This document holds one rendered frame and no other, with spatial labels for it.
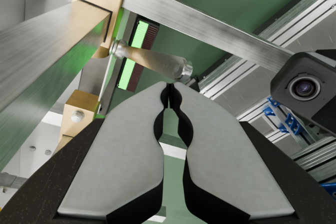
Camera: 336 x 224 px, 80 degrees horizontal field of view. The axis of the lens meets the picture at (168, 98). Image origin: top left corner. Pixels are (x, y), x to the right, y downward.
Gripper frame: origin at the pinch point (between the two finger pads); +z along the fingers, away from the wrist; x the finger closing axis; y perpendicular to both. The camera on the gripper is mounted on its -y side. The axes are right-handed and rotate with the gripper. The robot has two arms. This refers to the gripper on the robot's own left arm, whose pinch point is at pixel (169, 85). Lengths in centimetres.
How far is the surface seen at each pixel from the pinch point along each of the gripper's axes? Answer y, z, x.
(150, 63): 0.4, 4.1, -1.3
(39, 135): 42, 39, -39
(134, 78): 15.7, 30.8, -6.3
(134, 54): 1.5, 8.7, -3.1
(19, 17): 4.8, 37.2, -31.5
